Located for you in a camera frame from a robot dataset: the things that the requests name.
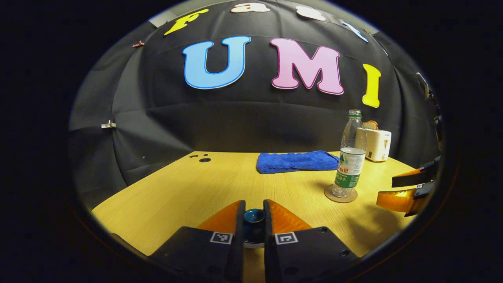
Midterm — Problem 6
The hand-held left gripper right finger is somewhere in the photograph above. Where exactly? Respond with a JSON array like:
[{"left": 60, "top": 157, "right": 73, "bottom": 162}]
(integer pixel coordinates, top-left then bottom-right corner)
[{"left": 263, "top": 199, "right": 360, "bottom": 283}]

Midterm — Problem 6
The white toaster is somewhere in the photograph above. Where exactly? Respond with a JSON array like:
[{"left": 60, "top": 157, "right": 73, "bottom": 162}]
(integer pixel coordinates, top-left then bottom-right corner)
[{"left": 363, "top": 128, "right": 392, "bottom": 162}]

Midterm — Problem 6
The round brown coaster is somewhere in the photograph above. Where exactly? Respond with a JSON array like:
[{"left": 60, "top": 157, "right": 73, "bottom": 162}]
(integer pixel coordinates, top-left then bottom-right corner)
[{"left": 324, "top": 184, "right": 358, "bottom": 204}]

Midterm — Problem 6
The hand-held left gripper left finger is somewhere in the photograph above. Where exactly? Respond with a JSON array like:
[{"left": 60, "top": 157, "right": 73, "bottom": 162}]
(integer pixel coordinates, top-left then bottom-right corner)
[{"left": 147, "top": 200, "right": 246, "bottom": 283}]

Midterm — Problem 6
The clear plastic water bottle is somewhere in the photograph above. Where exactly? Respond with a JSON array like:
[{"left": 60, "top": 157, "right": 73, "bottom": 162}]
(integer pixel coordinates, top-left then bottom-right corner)
[{"left": 332, "top": 109, "right": 368, "bottom": 198}]

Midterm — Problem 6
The blue towel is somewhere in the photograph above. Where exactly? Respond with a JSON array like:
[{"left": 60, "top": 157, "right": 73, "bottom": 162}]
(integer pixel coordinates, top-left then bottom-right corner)
[{"left": 256, "top": 150, "right": 340, "bottom": 175}]

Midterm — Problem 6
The black backdrop cloth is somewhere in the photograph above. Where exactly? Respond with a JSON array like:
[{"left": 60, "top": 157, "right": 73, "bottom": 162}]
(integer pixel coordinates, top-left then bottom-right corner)
[{"left": 68, "top": 0, "right": 442, "bottom": 205}]

